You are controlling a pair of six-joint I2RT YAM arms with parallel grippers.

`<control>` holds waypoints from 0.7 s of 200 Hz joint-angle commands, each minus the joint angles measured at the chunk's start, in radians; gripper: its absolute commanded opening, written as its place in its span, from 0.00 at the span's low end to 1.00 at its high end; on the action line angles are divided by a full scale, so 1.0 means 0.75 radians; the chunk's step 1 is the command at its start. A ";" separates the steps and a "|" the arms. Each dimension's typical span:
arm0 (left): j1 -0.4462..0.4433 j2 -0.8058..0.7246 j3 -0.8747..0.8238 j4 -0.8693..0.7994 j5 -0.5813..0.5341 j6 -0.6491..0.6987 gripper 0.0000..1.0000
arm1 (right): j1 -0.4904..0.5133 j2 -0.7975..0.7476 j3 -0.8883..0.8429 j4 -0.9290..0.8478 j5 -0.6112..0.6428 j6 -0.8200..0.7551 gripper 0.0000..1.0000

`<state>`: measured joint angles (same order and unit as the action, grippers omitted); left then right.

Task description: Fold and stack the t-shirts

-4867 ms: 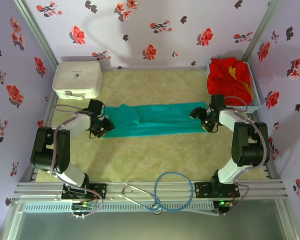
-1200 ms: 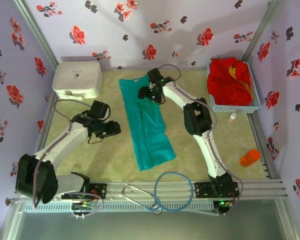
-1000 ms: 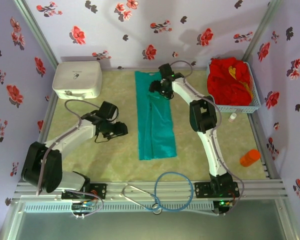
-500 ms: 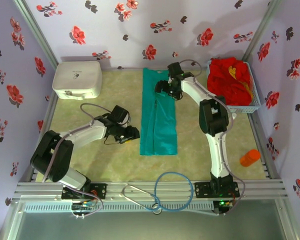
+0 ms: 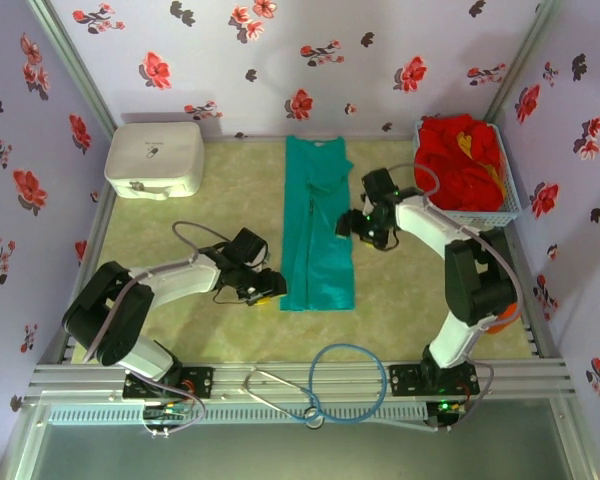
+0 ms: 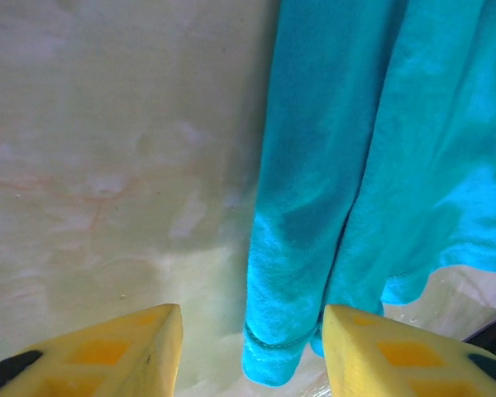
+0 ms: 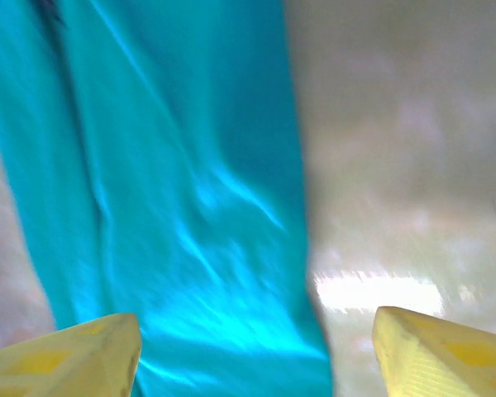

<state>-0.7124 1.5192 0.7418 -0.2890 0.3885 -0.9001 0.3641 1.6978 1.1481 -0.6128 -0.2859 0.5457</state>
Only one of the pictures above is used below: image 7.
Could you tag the teal printed t-shirt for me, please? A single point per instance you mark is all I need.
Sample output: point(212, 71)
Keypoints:
point(169, 165)

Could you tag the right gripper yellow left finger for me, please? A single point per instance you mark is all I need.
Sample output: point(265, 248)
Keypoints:
point(66, 364)

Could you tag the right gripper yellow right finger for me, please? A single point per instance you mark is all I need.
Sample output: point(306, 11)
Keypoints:
point(446, 364)

